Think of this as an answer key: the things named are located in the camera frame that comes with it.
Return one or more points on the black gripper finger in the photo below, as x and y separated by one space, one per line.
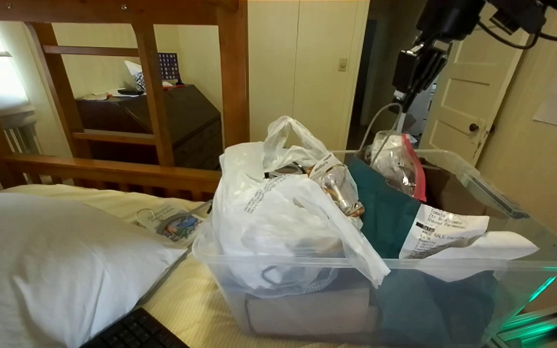
404 102

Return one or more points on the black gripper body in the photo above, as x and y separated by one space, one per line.
423 65

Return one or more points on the white plastic shopping bag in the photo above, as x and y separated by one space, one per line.
271 214

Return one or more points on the white panelled door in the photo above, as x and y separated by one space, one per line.
478 84

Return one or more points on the clear zip bag red stripe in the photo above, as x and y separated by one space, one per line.
400 165

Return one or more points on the brown cardboard piece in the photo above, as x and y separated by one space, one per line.
449 187

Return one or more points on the teal cloth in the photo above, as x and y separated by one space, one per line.
387 214

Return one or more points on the printed white paper sheet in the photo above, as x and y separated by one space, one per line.
439 229

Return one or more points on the plain white paper sheet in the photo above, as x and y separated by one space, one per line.
497 252

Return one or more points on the dark wooden dresser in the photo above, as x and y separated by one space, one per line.
187 123

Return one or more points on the clear plastic storage bin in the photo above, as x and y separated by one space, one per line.
303 310

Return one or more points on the grey flat box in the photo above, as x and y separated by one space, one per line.
309 316

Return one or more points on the blue patterned bag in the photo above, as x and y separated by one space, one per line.
168 69

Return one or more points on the colourful printed leaflet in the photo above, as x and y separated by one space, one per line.
174 223

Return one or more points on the black laptop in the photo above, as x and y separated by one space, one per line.
139 332

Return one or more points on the white pillow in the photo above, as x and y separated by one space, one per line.
58 272

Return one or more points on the grey radiator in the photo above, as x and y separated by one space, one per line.
13 129

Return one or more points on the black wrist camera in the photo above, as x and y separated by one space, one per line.
449 18

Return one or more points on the wooden bunk bed frame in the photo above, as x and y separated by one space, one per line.
232 78

